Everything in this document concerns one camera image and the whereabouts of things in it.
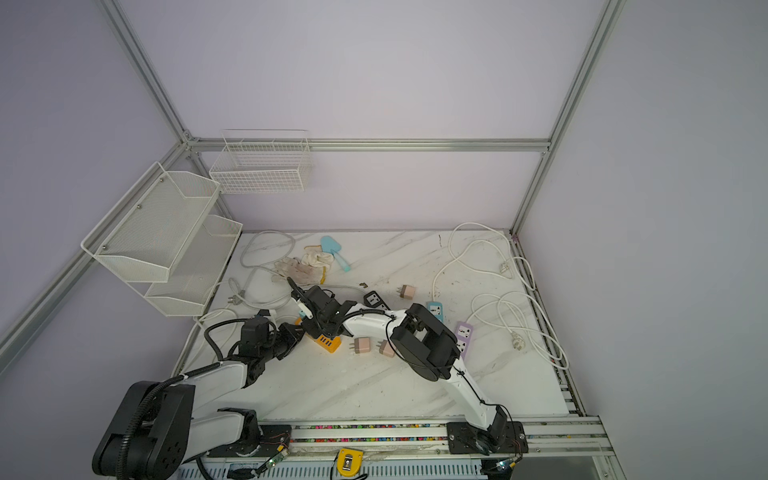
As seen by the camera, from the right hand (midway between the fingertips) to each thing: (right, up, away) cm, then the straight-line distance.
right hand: (307, 317), depth 92 cm
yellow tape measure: (+16, -30, -22) cm, 41 cm away
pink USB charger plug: (+25, -8, -4) cm, 26 cm away
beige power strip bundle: (-4, +15, +16) cm, 22 cm away
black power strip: (+20, +5, +6) cm, 22 cm away
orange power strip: (+8, -7, -4) cm, 11 cm away
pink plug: (+31, +7, +9) cm, 33 cm away
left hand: (0, -4, -1) cm, 5 cm away
